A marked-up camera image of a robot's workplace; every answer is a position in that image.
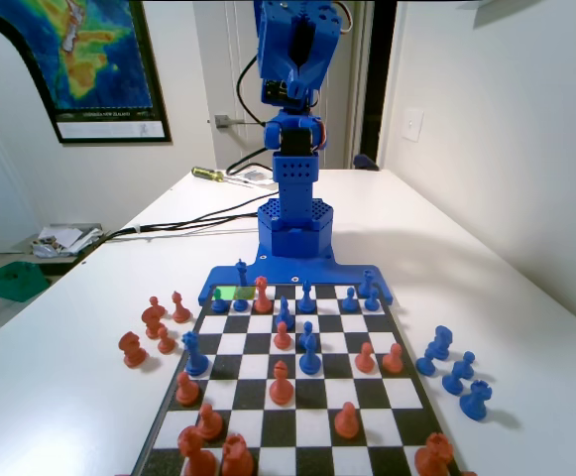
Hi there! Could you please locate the blue chess rook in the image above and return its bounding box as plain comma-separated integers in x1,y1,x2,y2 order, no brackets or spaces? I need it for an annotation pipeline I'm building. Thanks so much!
458,379,495,422
357,269,376,299

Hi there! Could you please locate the red chess queen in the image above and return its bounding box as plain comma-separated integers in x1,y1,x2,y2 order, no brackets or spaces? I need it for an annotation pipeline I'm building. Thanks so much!
252,276,275,315

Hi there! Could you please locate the blue chess knight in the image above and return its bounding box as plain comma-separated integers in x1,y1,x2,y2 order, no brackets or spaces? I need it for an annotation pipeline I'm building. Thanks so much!
297,320,319,351
427,324,454,362

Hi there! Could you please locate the red chess knight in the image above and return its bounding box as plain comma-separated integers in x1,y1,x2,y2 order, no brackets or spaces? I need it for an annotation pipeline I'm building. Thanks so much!
141,304,167,341
176,424,218,476
118,330,150,370

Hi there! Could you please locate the blue chess queen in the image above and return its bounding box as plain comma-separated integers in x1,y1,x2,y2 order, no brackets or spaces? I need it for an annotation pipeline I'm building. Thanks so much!
181,330,212,378

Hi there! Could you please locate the red chess bishop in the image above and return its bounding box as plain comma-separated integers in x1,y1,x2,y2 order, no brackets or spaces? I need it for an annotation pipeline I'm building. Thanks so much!
268,360,295,408

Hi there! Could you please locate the white door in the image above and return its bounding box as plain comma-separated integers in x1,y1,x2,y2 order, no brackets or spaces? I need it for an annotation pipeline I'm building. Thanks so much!
192,0,368,171

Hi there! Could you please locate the white paper sheet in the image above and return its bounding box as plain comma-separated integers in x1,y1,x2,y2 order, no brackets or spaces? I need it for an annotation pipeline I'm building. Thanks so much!
227,167,276,189

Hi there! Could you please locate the dark blue chair back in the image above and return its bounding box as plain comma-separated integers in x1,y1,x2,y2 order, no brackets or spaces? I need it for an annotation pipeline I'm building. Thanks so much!
352,153,382,173

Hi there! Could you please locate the framed map poster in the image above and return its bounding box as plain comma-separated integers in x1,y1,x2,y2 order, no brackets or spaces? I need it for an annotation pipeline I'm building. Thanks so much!
0,0,173,146

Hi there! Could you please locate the orange pawn lying left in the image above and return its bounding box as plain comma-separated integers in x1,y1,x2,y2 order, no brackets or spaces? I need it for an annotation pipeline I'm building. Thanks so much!
170,291,192,324

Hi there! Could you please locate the pile of papers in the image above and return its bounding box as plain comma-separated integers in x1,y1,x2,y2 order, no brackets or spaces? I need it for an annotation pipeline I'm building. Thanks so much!
31,223,106,260

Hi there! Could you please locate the black and white chessboard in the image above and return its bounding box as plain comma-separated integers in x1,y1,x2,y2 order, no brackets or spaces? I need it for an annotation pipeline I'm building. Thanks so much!
129,282,465,476

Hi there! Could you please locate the green hexagonal plastic object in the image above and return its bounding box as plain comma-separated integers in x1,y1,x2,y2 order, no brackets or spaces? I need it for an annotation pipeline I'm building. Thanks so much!
0,260,53,303

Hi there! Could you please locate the metal door handle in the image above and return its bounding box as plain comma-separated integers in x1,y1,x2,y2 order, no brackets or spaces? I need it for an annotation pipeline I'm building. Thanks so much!
213,113,269,131

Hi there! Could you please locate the white light switch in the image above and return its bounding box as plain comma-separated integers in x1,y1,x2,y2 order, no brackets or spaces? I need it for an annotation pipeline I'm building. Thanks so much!
400,107,425,144

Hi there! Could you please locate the yellow black handled screwdriver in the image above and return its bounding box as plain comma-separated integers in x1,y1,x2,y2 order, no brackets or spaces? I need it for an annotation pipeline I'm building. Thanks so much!
189,166,258,189

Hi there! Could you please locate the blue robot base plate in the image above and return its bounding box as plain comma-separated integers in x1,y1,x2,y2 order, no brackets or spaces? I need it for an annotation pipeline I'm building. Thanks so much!
197,247,396,307

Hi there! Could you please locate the black cable bundle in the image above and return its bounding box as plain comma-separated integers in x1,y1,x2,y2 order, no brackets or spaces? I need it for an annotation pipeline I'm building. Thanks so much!
76,195,282,264

